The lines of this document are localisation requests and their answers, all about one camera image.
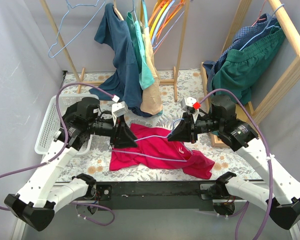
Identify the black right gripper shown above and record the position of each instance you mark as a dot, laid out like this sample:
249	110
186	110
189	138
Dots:
192	128

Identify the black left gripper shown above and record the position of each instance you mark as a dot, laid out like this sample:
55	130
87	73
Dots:
116	132

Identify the light blue wire hanger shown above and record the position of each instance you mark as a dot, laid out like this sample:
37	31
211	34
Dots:
78	16
152	142

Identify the magenta t shirt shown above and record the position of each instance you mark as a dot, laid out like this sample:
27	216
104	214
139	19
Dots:
198	165

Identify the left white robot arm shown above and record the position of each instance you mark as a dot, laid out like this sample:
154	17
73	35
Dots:
35	203

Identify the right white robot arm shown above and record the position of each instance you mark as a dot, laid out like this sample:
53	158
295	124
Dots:
282	197

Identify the navy blue t shirt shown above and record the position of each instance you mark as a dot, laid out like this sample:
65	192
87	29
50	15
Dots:
124	83

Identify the teal green shirt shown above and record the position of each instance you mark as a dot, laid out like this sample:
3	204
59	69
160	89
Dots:
146	78

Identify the floral table cloth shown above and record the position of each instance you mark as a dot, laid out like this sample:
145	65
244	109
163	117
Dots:
97	161

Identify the beige garment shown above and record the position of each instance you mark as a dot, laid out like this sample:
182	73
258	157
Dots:
151	96

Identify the white plastic laundry basket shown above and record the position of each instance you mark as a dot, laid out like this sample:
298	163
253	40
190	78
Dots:
51	121

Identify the dark green shorts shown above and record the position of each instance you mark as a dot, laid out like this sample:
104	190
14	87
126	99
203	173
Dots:
243	68

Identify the orange plastic hangers bunch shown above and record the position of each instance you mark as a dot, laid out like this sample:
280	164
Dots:
165	15

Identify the blue checkered shorts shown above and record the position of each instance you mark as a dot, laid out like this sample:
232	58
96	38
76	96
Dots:
245	37

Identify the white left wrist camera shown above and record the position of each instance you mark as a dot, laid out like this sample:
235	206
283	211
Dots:
119	108

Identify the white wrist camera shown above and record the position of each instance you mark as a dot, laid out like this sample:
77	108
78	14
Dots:
119	108
191	107

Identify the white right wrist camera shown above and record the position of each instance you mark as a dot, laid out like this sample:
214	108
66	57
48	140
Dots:
191	107

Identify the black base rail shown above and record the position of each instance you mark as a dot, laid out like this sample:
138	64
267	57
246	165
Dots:
164	195

